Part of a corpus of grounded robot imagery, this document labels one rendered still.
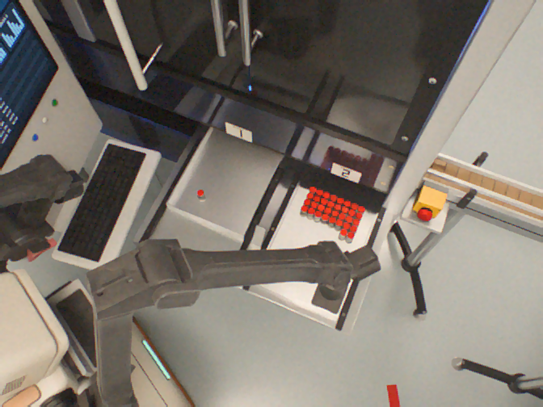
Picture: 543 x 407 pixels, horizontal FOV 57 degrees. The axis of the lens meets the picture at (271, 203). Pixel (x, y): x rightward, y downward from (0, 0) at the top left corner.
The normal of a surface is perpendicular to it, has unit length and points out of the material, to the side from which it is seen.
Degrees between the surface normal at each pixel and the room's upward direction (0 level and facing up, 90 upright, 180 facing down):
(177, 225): 0
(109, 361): 73
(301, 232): 0
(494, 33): 90
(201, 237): 0
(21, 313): 42
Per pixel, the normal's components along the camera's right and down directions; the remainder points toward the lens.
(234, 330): 0.00, -0.39
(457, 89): -0.40, 0.84
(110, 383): 0.39, 0.69
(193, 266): 0.44, -0.73
